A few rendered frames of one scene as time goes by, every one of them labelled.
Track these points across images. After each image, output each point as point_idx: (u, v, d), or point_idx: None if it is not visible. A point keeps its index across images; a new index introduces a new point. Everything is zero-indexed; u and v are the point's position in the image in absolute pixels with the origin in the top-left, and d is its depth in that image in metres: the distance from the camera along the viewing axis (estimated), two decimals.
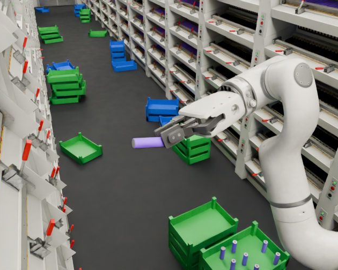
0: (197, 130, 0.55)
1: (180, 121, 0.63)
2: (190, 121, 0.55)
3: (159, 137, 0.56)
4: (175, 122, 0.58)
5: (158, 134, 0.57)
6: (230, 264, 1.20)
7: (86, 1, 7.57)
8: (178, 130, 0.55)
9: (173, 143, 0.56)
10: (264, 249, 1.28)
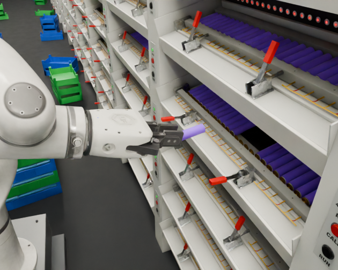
0: (159, 145, 0.52)
1: None
2: None
3: (228, 121, 0.76)
4: None
5: None
6: None
7: None
8: (167, 144, 0.55)
9: (176, 133, 0.55)
10: None
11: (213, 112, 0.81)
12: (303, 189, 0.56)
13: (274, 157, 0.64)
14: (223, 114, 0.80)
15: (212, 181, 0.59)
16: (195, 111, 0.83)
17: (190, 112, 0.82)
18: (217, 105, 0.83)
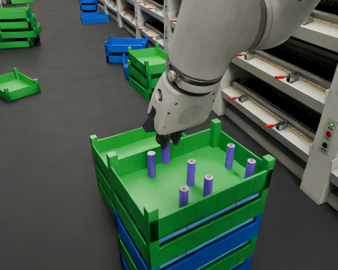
0: (153, 130, 0.52)
1: None
2: None
3: None
4: None
5: None
6: None
7: None
8: None
9: (163, 143, 0.56)
10: (229, 160, 0.71)
11: None
12: None
13: None
14: None
15: None
16: None
17: None
18: None
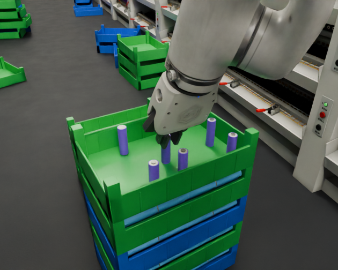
0: (153, 130, 0.52)
1: None
2: None
3: None
4: None
5: None
6: None
7: None
8: None
9: (163, 143, 0.56)
10: (210, 136, 0.64)
11: None
12: None
13: None
14: None
15: None
16: None
17: None
18: None
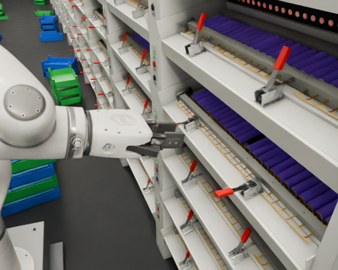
0: (160, 147, 0.51)
1: None
2: None
3: (233, 128, 0.73)
4: None
5: None
6: None
7: None
8: (168, 146, 0.54)
9: (177, 135, 0.55)
10: None
11: (218, 118, 0.78)
12: (315, 203, 0.52)
13: (283, 167, 0.60)
14: (228, 120, 0.76)
15: (218, 193, 0.56)
16: (199, 117, 0.80)
17: (193, 119, 0.79)
18: (221, 111, 0.80)
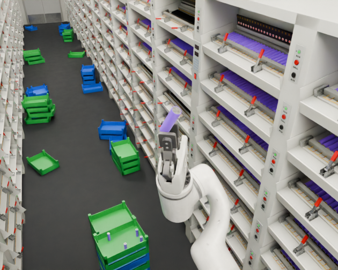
0: None
1: (168, 170, 0.58)
2: None
3: None
4: (163, 148, 0.58)
5: (163, 132, 0.55)
6: None
7: (71, 20, 8.32)
8: None
9: (176, 127, 0.57)
10: (136, 234, 2.03)
11: None
12: None
13: None
14: None
15: None
16: None
17: None
18: None
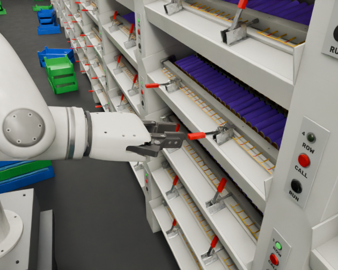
0: None
1: (149, 150, 0.51)
2: (145, 120, 0.57)
3: (211, 85, 0.76)
4: (161, 135, 0.54)
5: (181, 135, 0.56)
6: None
7: None
8: (159, 124, 0.58)
9: None
10: None
11: (198, 79, 0.81)
12: (280, 141, 0.56)
13: (255, 115, 0.64)
14: (207, 80, 0.80)
15: (190, 135, 0.59)
16: (179, 79, 0.83)
17: (175, 80, 0.82)
18: (201, 73, 0.83)
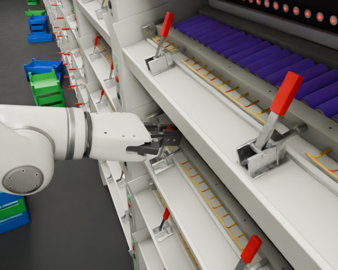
0: None
1: (149, 148, 0.51)
2: (147, 122, 0.56)
3: None
4: (159, 133, 0.54)
5: (179, 133, 0.57)
6: None
7: None
8: (160, 126, 0.57)
9: None
10: None
11: None
12: None
13: None
14: None
15: (260, 241, 0.35)
16: (180, 149, 0.59)
17: (173, 154, 0.59)
18: None
